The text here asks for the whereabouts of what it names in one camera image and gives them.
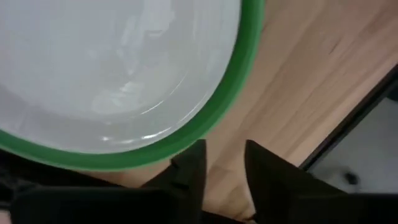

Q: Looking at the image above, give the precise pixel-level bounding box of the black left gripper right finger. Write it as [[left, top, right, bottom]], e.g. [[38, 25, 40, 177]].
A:
[[244, 139, 398, 224]]

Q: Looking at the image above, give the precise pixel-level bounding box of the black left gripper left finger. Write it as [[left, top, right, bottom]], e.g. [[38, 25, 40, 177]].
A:
[[11, 139, 208, 224]]

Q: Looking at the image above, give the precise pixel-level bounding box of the white plate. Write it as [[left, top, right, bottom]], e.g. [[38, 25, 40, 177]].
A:
[[0, 0, 243, 156]]

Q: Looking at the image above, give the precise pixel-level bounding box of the light green plate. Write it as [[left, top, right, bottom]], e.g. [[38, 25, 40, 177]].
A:
[[0, 0, 267, 172]]

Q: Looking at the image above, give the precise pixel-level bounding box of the black aluminium rig frame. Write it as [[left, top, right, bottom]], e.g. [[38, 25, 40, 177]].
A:
[[298, 63, 398, 172]]

